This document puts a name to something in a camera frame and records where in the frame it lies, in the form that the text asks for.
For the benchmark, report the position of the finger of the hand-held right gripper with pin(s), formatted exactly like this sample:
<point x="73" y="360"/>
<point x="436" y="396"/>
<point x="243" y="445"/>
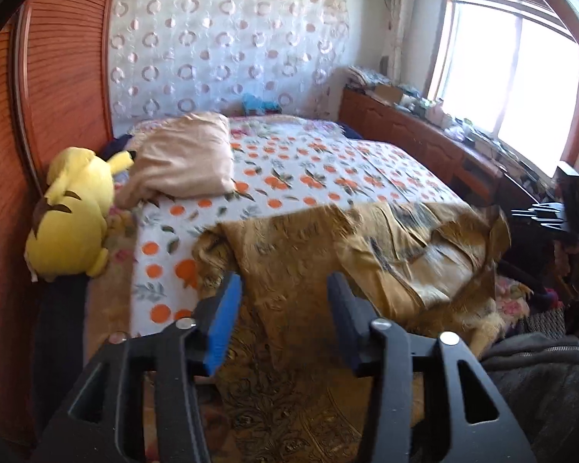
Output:
<point x="540" y="222"/>
<point x="547" y="208"/>

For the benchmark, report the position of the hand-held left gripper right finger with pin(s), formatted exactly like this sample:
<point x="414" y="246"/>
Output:
<point x="347" y="318"/>

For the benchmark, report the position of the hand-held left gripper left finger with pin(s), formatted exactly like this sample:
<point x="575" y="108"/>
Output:
<point x="222" y="318"/>

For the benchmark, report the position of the golden patterned garment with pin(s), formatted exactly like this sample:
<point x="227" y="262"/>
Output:
<point x="289" y="251"/>

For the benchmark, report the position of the fluffy floral blanket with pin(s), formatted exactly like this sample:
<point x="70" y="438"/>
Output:
<point x="116" y="260"/>

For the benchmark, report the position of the wooden framed window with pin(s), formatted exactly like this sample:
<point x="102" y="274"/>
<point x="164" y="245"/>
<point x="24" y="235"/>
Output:
<point x="511" y="72"/>

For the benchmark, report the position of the grey jacket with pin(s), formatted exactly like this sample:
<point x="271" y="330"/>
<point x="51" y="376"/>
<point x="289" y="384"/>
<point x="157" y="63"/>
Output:
<point x="540" y="386"/>

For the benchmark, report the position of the orange fruit print sheet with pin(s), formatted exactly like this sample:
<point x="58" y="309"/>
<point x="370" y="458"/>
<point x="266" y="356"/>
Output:
<point x="294" y="169"/>

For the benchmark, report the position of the beige satin pillow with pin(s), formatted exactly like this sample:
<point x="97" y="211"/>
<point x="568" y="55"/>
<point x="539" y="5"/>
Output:
<point x="183" y="159"/>

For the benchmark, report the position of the low wooden cabinet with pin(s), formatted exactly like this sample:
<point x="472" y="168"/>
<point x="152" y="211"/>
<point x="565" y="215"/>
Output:
<point x="405" y="125"/>

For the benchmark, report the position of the yellow plush toy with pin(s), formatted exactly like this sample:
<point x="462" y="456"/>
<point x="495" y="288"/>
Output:
<point x="77" y="202"/>

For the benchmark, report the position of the navy blanket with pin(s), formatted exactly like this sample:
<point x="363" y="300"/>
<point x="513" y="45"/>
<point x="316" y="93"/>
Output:
<point x="348" y="130"/>

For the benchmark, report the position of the cardboard box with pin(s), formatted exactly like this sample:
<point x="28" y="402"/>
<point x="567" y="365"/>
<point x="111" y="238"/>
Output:
<point x="388" y="92"/>

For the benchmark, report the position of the blue cloth bundle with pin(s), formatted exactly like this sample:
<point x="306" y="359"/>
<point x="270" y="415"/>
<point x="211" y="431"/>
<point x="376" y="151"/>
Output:
<point x="258" y="103"/>

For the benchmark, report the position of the stack of folded cloth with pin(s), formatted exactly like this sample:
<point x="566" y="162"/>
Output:
<point x="366" y="77"/>

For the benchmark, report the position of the floral window curtain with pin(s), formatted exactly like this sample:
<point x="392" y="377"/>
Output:
<point x="400" y="19"/>

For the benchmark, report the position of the circle patterned sheer curtain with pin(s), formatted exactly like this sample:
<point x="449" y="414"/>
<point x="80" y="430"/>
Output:
<point x="212" y="48"/>

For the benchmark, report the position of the wooden slatted wardrobe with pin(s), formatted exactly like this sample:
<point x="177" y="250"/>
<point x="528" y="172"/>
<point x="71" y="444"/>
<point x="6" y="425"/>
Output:
<point x="62" y="58"/>

